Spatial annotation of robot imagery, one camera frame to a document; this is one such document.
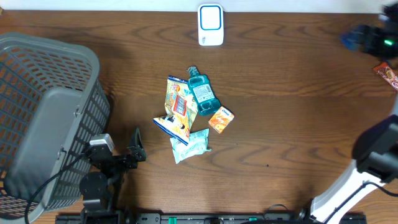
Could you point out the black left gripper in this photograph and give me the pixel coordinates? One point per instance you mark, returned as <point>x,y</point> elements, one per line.
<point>138,150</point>

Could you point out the orange chocolate bar wrapper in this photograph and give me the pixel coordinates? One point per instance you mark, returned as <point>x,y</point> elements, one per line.
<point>387,73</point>

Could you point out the yellow snack chip bag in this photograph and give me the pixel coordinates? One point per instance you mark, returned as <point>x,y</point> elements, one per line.
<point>181,109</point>

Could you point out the mint green wipes pack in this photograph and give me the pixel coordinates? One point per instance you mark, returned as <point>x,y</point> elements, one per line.
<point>198,145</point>

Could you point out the blue mouthwash bottle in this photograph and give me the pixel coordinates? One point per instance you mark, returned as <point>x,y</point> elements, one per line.
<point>199,85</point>

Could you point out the small orange snack pack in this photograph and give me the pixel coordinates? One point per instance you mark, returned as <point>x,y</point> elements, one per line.
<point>221,119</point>

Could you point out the grey plastic mesh basket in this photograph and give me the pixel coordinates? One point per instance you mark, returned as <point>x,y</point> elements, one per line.
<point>52,104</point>

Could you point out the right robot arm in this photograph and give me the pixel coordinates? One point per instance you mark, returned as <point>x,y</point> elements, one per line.
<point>374,155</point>

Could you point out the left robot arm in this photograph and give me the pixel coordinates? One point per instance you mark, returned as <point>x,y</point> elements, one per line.
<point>100,189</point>

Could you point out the white barcode scanner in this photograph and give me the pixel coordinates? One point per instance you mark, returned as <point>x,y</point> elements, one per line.
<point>210,25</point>

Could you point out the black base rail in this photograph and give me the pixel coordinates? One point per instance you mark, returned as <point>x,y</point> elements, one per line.
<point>156,218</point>

